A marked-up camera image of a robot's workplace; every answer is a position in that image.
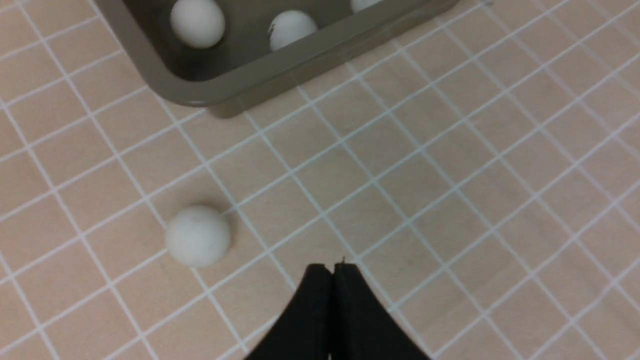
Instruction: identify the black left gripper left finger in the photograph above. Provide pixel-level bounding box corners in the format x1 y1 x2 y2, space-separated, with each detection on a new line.
246 264 333 360

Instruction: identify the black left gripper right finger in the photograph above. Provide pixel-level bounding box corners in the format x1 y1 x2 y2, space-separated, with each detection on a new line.
330 262 429 360

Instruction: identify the white ping-pong ball with logo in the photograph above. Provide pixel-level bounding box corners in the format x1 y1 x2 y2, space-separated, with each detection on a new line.
268 10 318 51

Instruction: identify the orange checkered tablecloth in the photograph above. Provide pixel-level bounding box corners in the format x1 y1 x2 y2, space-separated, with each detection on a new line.
0 0 640 360

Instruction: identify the olive green plastic bin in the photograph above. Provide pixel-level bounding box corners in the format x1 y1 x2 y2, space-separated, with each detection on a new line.
96 0 457 119

